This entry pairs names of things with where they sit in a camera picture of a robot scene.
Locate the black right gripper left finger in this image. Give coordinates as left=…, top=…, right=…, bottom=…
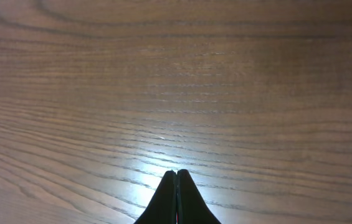
left=135, top=170, right=176, bottom=224

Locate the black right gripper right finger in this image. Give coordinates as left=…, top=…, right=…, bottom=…
left=177, top=169, right=221, bottom=224

